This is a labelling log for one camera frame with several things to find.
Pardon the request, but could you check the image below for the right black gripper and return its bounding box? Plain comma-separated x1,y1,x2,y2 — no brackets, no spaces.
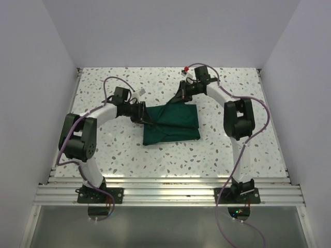
171,80,202,104

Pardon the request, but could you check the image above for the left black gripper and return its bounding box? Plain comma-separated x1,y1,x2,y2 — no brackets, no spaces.
123,101,153,125

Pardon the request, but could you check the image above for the green surgical drape cloth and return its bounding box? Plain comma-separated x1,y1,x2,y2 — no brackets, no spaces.
143,103,201,146

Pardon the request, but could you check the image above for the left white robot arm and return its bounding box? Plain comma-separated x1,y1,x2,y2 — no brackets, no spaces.
56,87,153,203

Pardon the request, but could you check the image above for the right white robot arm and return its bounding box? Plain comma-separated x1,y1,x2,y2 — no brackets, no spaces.
170,65,255,203

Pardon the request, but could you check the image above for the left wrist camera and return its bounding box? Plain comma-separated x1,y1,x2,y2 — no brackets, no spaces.
132,88,145,101

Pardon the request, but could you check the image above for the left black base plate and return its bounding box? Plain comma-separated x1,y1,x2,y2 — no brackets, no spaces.
75,187,124,204

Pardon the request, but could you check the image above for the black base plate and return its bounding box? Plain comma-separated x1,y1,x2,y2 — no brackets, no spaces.
214,188,261,204
75,187,124,204

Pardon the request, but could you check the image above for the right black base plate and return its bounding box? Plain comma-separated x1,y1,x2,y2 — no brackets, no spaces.
214,188,261,204

